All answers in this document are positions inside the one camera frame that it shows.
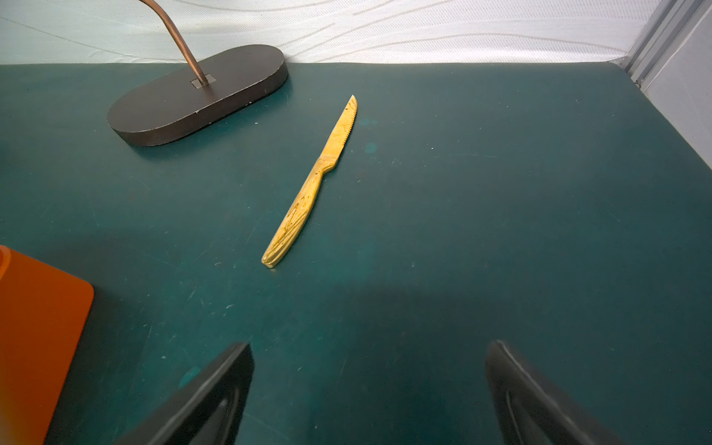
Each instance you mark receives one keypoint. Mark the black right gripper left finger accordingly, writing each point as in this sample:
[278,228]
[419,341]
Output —
[207,410]

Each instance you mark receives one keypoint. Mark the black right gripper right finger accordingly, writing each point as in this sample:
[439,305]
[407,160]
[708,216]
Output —
[531,409]

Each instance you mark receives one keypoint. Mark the orange storage box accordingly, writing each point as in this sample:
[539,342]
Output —
[43,313]

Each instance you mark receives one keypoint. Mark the yellow plastic knife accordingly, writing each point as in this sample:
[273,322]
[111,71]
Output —
[303,204]

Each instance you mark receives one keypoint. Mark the dark metal cup stand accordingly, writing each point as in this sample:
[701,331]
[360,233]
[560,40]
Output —
[185,101]

